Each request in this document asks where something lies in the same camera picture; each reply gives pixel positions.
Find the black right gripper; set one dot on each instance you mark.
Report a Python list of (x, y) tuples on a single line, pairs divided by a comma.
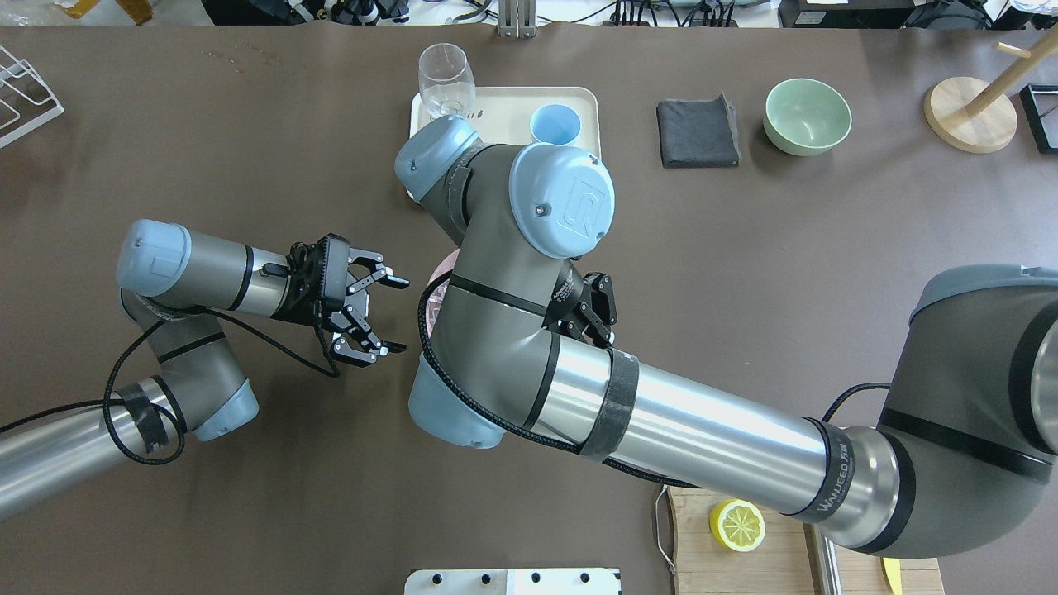
[(568, 296)]

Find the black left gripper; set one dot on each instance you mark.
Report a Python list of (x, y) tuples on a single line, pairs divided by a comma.
[(295, 307)]

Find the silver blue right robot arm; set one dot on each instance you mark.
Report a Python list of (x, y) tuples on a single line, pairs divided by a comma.
[(961, 453)]

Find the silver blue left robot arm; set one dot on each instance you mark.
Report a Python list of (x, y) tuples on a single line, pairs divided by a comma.
[(178, 286)]

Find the light blue cup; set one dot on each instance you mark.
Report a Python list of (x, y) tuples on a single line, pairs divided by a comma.
[(555, 124)]

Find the wooden cup tree stand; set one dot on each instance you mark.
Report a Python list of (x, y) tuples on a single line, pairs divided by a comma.
[(976, 115)]

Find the pink bowl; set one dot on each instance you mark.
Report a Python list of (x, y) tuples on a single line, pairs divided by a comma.
[(438, 294)]

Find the dark grey folded cloth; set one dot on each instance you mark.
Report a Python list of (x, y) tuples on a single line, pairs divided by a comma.
[(698, 133)]

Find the cream serving tray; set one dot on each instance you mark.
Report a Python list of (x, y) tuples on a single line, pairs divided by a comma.
[(502, 115)]

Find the clear wine glass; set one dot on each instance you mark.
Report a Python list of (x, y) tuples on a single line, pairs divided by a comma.
[(446, 82)]

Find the yellow half lemon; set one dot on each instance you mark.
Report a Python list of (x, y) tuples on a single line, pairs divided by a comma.
[(738, 525)]

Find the mint green bowl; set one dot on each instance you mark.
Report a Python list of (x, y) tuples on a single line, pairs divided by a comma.
[(806, 117)]

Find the bamboo cutting board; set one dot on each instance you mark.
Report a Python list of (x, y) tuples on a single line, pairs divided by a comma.
[(782, 565)]

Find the silver black muddler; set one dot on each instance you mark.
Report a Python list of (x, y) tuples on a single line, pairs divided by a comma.
[(822, 557)]

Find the yellow plastic knife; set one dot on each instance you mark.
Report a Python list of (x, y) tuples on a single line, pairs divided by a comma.
[(892, 569)]

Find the white wire cup rack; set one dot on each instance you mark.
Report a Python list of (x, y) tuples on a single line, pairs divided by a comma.
[(27, 102)]

